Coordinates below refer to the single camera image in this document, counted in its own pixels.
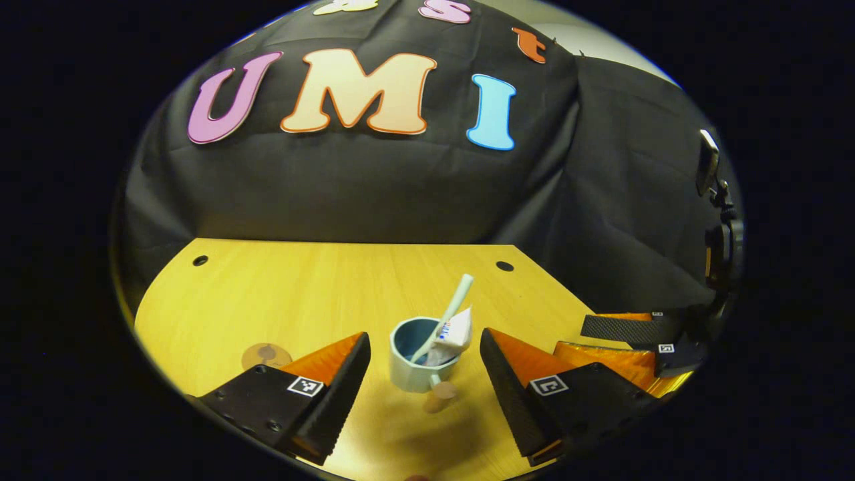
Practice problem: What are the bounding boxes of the pale green toothbrush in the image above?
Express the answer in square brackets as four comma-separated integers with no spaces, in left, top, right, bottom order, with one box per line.
[409,274,474,365]

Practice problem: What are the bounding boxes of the white toothpaste tube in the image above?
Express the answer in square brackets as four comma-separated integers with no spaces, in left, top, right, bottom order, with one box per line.
[427,306,473,367]

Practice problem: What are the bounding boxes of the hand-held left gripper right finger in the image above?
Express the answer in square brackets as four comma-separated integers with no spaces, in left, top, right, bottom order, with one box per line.
[480,327,669,467]

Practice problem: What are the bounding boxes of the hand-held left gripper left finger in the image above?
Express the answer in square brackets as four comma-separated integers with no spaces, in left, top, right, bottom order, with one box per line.
[194,332,371,466]

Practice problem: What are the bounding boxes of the round wooden coaster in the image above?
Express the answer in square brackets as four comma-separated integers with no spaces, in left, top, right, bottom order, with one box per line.
[241,343,293,371]

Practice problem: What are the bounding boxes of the black backdrop cloth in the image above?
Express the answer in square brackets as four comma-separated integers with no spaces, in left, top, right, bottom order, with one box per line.
[114,0,742,315]

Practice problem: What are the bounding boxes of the wooden desktop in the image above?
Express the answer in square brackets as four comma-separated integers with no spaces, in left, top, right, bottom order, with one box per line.
[134,238,695,481]

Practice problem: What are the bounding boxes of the pale blue cup wooden handle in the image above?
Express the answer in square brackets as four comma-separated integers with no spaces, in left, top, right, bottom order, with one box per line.
[389,316,463,414]

